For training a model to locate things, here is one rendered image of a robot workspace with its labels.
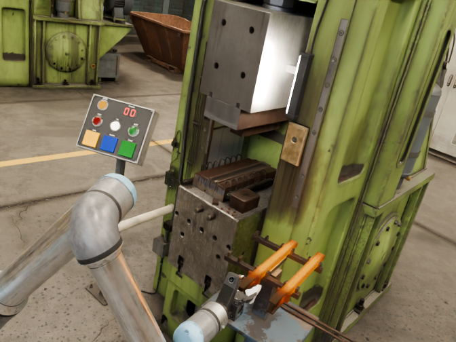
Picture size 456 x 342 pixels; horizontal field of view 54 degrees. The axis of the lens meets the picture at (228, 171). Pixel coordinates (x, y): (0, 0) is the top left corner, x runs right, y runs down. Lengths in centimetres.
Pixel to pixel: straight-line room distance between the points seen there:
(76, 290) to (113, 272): 178
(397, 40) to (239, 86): 71
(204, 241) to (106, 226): 108
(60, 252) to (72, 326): 140
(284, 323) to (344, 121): 83
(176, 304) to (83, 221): 150
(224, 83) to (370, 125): 71
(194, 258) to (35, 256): 101
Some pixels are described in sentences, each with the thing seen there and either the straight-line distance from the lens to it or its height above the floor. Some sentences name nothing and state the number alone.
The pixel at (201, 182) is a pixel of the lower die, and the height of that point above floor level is 95.
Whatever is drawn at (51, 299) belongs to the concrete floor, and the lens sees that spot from 286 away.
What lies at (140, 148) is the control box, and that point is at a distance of 222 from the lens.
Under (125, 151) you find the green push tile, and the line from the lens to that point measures 224.
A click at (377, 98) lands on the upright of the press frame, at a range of 215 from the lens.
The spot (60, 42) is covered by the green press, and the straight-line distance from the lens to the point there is 658.
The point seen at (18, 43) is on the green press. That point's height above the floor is 57.
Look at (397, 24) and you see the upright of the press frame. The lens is 211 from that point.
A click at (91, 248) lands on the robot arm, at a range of 109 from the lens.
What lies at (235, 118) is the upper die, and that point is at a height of 132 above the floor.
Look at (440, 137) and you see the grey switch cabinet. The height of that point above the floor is 30.
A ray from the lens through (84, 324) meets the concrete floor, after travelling 271.
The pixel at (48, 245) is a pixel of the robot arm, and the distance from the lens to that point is 134.
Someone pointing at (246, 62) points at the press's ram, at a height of 156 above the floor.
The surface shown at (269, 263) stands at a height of 93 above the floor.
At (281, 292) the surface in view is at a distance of 156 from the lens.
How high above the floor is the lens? 187
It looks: 24 degrees down
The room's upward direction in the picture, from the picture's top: 11 degrees clockwise
